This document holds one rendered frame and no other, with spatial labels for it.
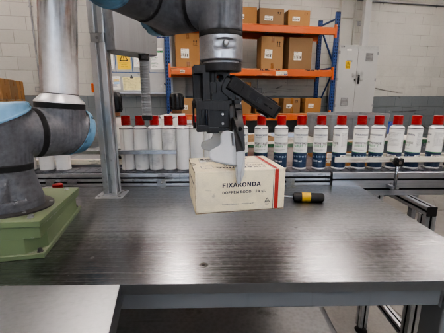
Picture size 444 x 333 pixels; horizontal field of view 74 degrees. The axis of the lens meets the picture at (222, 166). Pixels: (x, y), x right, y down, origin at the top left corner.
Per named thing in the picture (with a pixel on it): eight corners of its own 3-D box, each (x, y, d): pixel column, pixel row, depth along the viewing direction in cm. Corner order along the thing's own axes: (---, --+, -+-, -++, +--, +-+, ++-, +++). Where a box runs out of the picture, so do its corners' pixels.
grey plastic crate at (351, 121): (357, 133, 303) (359, 111, 298) (388, 138, 265) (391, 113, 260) (304, 135, 288) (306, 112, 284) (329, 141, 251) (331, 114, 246)
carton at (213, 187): (261, 189, 66) (263, 155, 64) (283, 208, 54) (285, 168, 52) (189, 193, 63) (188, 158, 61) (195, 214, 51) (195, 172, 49)
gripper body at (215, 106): (192, 131, 58) (190, 66, 55) (236, 130, 59) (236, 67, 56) (197, 136, 50) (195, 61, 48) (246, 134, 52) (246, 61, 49)
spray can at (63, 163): (74, 168, 115) (68, 115, 111) (67, 172, 110) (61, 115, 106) (61, 168, 115) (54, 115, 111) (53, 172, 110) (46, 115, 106)
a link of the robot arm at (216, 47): (236, 42, 55) (248, 33, 48) (236, 68, 56) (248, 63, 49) (197, 41, 54) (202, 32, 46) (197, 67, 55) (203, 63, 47)
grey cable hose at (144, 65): (153, 119, 101) (150, 54, 97) (151, 120, 98) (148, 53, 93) (143, 119, 101) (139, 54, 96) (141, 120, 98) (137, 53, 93)
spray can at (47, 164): (58, 168, 115) (51, 115, 111) (51, 172, 110) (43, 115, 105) (45, 168, 115) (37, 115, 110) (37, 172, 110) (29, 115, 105)
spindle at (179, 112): (186, 142, 176) (185, 92, 170) (185, 145, 167) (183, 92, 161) (171, 142, 176) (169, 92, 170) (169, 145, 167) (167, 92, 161)
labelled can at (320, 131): (322, 167, 117) (326, 115, 113) (327, 170, 112) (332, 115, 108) (309, 167, 117) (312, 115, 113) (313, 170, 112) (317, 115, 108)
